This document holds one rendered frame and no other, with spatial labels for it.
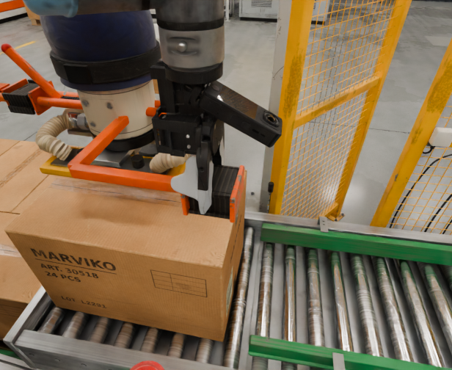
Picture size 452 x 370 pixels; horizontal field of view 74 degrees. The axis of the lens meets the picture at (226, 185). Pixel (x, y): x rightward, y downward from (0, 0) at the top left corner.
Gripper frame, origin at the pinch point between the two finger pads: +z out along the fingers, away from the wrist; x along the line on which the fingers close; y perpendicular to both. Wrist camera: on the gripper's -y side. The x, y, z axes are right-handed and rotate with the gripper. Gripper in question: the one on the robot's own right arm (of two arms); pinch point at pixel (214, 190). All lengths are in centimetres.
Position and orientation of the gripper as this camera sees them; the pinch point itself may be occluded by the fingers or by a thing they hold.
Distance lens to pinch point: 49.2
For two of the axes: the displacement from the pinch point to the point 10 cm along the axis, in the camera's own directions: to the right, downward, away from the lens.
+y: -9.8, -1.3, 1.6
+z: 0.0, 7.7, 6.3
